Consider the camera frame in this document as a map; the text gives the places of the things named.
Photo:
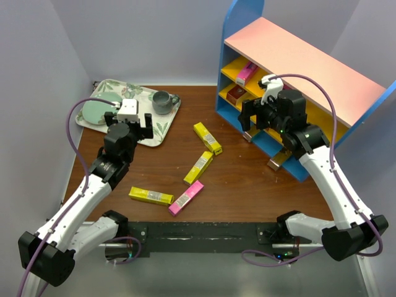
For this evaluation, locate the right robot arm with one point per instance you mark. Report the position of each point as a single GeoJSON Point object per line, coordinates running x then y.
{"type": "Point", "coordinates": [354, 227]}

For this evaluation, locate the pink toothpaste box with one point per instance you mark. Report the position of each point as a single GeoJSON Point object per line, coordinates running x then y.
{"type": "Point", "coordinates": [186, 197]}
{"type": "Point", "coordinates": [246, 73]}

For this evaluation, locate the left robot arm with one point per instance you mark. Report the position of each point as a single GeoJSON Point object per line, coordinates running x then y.
{"type": "Point", "coordinates": [51, 252]}

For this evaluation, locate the teal green tea toothpaste box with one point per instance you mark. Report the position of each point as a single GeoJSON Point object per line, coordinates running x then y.
{"type": "Point", "coordinates": [279, 159]}

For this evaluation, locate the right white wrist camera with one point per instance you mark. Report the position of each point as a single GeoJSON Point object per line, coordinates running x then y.
{"type": "Point", "coordinates": [272, 85]}

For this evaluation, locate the yellow toothpaste box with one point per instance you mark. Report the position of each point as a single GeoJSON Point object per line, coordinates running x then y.
{"type": "Point", "coordinates": [151, 197]}
{"type": "Point", "coordinates": [207, 138]}
{"type": "Point", "coordinates": [198, 168]}

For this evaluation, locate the grey ceramic mug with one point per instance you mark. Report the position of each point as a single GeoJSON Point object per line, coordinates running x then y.
{"type": "Point", "coordinates": [163, 102]}

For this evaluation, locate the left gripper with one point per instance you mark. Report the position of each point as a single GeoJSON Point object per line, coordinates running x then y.
{"type": "Point", "coordinates": [143, 132]}

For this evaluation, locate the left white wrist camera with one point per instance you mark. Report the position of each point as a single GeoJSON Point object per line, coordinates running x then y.
{"type": "Point", "coordinates": [127, 111]}

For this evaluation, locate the mint green ceramic plate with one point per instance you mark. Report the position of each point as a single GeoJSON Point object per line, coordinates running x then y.
{"type": "Point", "coordinates": [93, 111]}

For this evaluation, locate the black mounting base plate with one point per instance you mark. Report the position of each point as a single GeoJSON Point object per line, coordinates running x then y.
{"type": "Point", "coordinates": [199, 237]}

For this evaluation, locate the blue shelf with coloured boards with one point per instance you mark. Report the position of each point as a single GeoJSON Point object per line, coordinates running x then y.
{"type": "Point", "coordinates": [339, 99]}

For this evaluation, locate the dark red toothpaste box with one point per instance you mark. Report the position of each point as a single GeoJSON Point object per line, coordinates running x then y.
{"type": "Point", "coordinates": [236, 93]}

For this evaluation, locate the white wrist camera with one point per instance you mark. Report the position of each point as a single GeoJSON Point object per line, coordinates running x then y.
{"type": "Point", "coordinates": [127, 111]}
{"type": "Point", "coordinates": [272, 85]}

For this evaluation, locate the floral leaf print tray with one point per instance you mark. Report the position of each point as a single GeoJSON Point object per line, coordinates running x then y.
{"type": "Point", "coordinates": [161, 123]}

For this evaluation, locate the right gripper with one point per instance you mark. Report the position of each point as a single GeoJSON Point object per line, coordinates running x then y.
{"type": "Point", "coordinates": [249, 108]}

